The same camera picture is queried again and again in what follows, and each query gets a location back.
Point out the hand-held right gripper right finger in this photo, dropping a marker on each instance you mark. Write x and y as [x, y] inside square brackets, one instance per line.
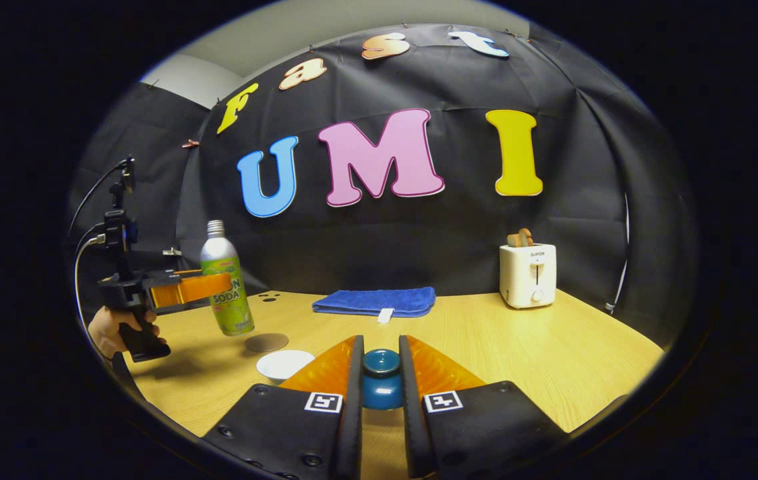
[413, 426]

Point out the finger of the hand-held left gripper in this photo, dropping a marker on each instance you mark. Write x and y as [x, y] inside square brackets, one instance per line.
[188, 271]
[192, 288]

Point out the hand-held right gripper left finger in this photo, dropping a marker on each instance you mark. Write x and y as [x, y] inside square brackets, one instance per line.
[350, 426]

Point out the teal teacup lid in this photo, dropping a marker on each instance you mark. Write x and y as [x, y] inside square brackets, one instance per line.
[382, 390]

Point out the green label aluminium water bottle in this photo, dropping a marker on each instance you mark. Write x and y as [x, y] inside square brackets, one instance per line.
[235, 316]

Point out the white teacup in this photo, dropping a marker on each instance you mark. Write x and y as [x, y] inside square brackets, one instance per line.
[284, 364]

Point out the round brown coaster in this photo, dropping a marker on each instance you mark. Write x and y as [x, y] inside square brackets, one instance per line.
[266, 342]

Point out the silver clip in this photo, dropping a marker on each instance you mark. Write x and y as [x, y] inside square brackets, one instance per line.
[172, 252]

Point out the blue folded towel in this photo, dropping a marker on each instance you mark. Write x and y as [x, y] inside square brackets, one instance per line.
[372, 301]

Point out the copper clip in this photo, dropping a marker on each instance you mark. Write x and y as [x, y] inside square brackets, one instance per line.
[190, 143]

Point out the black backdrop cloth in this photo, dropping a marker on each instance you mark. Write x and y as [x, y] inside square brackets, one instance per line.
[385, 240]

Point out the white toaster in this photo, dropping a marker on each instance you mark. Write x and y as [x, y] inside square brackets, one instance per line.
[528, 276]

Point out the toast slice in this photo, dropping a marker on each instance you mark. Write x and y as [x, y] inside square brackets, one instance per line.
[520, 238]

